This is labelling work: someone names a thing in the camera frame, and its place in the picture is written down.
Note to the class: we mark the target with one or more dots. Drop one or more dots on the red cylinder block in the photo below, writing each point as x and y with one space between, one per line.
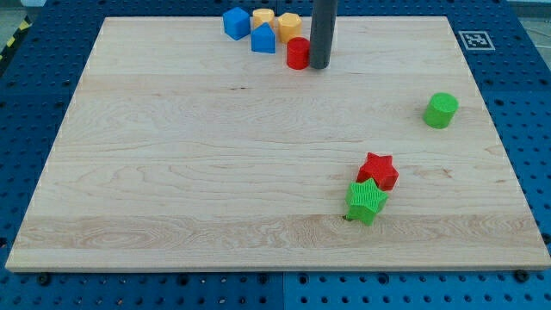
298 53

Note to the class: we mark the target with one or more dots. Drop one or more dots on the yellow hexagon block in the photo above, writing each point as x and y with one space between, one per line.
289 27

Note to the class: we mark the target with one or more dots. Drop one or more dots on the wooden board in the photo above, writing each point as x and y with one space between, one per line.
183 150

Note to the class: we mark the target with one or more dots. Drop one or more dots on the green star block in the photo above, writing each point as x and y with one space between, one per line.
364 200

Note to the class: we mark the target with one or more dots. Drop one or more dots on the red star block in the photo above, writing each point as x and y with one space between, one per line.
379 168

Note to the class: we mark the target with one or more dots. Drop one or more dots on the blue house-shaped block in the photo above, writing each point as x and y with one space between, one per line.
263 39

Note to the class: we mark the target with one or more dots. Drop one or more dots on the blue cube block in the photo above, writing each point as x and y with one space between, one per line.
236 23

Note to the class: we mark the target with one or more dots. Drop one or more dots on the yellow cylinder block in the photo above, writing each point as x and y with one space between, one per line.
261 16

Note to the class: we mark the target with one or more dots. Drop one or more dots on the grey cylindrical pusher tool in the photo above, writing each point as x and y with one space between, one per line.
324 15

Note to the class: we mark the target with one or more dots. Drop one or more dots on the green cylinder block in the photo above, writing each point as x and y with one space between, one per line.
440 110

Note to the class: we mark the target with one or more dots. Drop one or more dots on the fiducial marker tag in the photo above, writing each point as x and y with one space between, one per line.
475 40

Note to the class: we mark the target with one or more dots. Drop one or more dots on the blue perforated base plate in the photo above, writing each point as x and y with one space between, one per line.
39 81

